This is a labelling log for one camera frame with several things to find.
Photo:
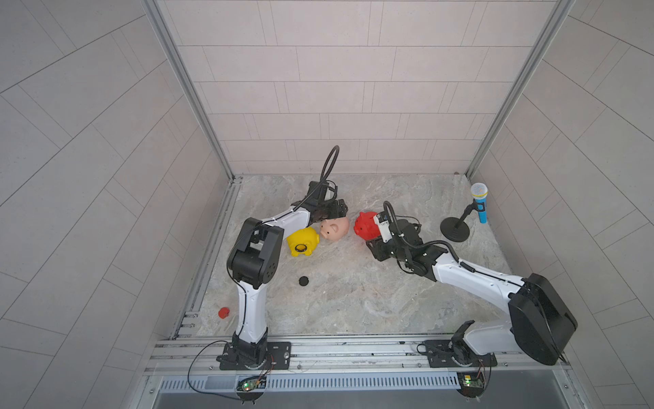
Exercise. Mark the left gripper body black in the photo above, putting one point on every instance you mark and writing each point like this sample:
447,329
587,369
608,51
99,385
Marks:
326,211

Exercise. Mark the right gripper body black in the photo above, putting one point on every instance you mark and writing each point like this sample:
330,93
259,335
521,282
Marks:
390,250

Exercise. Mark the pink piggy bank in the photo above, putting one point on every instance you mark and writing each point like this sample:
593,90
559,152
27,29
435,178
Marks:
334,229

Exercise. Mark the yellow piggy bank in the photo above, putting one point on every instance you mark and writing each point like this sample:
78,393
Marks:
303,242

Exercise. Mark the red piggy bank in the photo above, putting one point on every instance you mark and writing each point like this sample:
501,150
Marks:
365,226

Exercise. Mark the red round plug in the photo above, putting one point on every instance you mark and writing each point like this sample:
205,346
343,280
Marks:
224,313

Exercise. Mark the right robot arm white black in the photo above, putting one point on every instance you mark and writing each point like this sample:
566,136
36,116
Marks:
537,321

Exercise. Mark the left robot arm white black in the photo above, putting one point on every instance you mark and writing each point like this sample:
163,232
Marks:
254,259

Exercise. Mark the black microphone stand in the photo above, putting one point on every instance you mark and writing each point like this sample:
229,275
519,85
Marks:
454,228

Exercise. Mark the blue toy microphone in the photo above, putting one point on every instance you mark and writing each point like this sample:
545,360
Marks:
479,192

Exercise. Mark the right controller board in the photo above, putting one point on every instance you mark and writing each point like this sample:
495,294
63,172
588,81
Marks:
472,385

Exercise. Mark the controller board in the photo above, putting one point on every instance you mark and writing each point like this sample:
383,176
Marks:
251,389
472,385

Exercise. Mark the left controller board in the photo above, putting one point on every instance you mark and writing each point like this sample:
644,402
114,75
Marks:
251,389

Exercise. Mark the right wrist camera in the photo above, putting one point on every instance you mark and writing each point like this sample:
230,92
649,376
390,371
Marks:
383,223

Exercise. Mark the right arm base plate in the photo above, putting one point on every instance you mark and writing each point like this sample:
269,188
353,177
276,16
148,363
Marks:
448,353

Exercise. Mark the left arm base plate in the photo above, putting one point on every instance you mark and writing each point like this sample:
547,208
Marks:
262,356

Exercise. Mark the aluminium rail frame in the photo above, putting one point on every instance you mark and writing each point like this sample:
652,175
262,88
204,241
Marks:
361,363

